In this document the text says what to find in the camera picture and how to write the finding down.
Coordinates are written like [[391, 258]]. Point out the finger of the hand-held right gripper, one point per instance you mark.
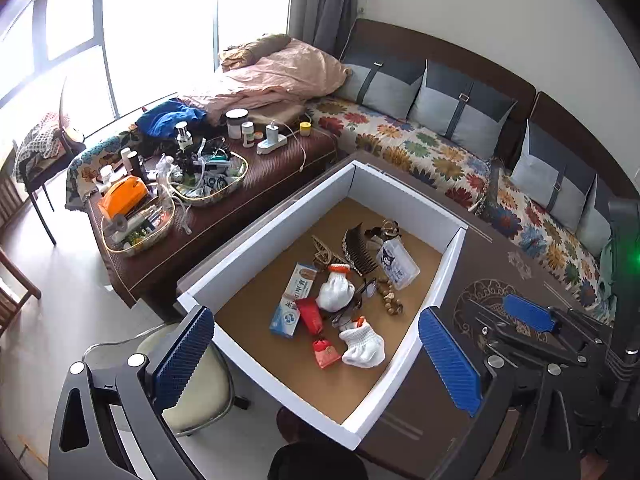
[[532, 312], [520, 342]]

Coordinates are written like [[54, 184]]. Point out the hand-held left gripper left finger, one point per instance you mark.
[[185, 350]]

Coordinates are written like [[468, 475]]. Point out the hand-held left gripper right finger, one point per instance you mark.
[[450, 365]]

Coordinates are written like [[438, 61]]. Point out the white cardboard box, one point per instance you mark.
[[250, 355]]

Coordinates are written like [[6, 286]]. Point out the white knit glove orange cuff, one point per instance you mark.
[[335, 292], [362, 347]]

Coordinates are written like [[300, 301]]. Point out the clear plastic box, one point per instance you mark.
[[400, 262]]

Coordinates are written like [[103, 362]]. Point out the blue white medicine box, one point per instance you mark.
[[292, 305]]

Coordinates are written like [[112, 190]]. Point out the red foil packet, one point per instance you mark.
[[312, 317]]

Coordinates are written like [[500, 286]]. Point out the dark hair comb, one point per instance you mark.
[[357, 252]]

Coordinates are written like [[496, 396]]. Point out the silver rhinestone hair clip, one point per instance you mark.
[[385, 230]]

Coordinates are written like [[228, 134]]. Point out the floral sofa cover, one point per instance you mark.
[[400, 145], [545, 245]]

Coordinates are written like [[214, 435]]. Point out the brown low bench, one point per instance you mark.
[[235, 210]]

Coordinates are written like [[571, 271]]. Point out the dark round object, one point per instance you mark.
[[320, 462]]

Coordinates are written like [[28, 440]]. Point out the brown sofa backrest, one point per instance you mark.
[[590, 135]]

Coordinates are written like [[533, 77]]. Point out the wooden chair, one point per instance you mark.
[[15, 285]]

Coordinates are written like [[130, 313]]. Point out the floral cloth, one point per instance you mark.
[[95, 160]]

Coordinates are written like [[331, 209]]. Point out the glass perfume bottle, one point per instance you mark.
[[184, 136]]

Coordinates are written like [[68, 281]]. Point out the small white bottle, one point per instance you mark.
[[248, 135]]

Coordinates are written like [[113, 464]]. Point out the white power strip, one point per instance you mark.
[[272, 140]]

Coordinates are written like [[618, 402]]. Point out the blue cloth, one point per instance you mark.
[[165, 120]]

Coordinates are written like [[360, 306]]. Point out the white jar dark lid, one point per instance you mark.
[[237, 125]]

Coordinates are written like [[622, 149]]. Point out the dark chair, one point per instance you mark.
[[70, 135]]

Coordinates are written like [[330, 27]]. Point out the small yellow jar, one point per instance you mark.
[[305, 129]]

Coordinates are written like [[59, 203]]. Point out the checked cloth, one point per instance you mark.
[[37, 145]]

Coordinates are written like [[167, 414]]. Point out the pink blanket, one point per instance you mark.
[[285, 70]]

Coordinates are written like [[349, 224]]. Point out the grey curtain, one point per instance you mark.
[[325, 0]]

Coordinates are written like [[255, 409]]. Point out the black window frame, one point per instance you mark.
[[100, 10]]

